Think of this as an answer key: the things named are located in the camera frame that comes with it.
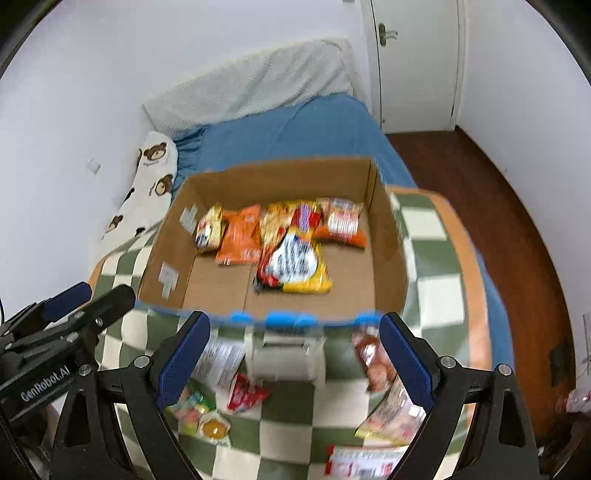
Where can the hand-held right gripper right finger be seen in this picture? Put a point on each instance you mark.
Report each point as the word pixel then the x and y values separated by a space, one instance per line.
pixel 406 364

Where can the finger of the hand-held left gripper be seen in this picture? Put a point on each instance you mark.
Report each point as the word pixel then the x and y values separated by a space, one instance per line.
pixel 111 304
pixel 67 300

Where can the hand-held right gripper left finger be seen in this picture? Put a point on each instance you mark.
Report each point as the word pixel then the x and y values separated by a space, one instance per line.
pixel 182 364

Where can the white printed snack packet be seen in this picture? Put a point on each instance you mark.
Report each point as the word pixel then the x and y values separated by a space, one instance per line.
pixel 221 364

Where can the colourful candy packet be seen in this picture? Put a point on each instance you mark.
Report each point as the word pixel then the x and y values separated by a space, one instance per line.
pixel 191 406

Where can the small red snack packet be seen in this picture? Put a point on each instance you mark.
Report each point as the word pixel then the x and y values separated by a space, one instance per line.
pixel 244 394

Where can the yellow jelly cup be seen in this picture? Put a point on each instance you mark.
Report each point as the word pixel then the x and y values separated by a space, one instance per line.
pixel 214 429

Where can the white roll shaped snack pack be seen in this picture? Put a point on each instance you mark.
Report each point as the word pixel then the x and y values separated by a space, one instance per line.
pixel 284 357

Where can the red and white snack packet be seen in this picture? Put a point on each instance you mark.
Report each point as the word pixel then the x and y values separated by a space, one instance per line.
pixel 360 461

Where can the cardboard box with blue print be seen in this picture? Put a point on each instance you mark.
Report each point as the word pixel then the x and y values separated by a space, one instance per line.
pixel 286 277

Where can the green checkered mat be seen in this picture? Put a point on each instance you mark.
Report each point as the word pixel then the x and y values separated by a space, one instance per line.
pixel 434 258

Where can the small yellow panda snack packet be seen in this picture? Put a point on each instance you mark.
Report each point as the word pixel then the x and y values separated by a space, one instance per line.
pixel 210 228

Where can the white bear print pillow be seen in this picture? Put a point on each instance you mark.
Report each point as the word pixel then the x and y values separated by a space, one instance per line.
pixel 150 184

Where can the orange red snack packet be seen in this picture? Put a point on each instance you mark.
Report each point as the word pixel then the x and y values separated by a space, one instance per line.
pixel 341 221

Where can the white padded headboard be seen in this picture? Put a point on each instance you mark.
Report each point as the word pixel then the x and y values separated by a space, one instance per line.
pixel 240 87

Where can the bed with blue sheet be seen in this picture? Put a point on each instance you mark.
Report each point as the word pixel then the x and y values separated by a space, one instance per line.
pixel 295 129

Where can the white door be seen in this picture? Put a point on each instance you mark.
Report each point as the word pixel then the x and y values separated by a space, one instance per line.
pixel 418 64

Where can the white wall socket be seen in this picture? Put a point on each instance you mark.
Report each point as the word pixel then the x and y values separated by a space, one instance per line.
pixel 94 166

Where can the dark wall socket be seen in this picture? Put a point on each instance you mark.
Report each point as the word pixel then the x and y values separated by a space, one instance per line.
pixel 560 364

